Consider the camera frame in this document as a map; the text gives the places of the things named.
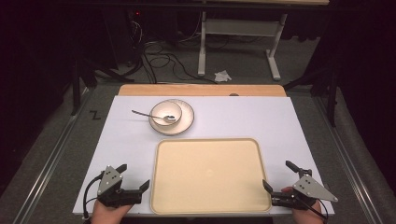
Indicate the beige plastic tray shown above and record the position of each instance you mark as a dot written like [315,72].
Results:
[211,175]

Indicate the white table board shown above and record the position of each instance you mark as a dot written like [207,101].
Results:
[236,118]

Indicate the white dark-rimmed plate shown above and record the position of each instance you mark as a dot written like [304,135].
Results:
[186,119]

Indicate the white metal desk frame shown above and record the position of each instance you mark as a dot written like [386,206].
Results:
[202,49]

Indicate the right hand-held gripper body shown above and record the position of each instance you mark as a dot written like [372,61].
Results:
[311,188]

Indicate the wooden table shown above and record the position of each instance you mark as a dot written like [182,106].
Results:
[186,90]

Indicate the white ceramic bowl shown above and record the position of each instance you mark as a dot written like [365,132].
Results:
[163,109]

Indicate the person's left hand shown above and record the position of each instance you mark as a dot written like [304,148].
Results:
[106,214]

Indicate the aluminium floor rail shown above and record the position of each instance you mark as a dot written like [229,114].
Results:
[46,174]
[348,161]

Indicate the crumpled white paper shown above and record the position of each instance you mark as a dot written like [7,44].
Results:
[222,76]

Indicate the person's right hand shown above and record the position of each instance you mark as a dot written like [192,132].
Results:
[306,215]

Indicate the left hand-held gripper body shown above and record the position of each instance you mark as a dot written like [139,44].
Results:
[109,183]

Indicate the metal spoon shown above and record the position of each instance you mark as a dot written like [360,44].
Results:
[144,114]

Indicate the black metal stand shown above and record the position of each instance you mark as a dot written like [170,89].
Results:
[332,93]
[75,87]

